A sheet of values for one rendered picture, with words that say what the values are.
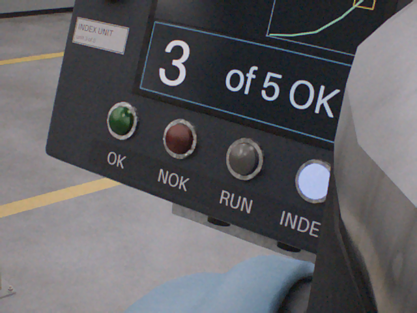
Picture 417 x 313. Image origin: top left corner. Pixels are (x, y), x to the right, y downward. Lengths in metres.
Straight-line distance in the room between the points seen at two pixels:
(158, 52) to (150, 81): 0.02
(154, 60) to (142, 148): 0.06
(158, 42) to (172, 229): 2.30
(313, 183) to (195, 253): 2.20
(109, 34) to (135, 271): 2.00
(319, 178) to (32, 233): 2.34
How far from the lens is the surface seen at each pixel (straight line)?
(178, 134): 0.48
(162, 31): 0.50
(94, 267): 2.51
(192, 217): 0.57
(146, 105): 0.50
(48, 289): 2.39
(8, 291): 2.37
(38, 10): 6.66
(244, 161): 0.45
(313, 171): 0.43
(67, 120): 0.55
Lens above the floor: 1.29
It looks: 22 degrees down
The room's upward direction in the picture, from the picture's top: 5 degrees clockwise
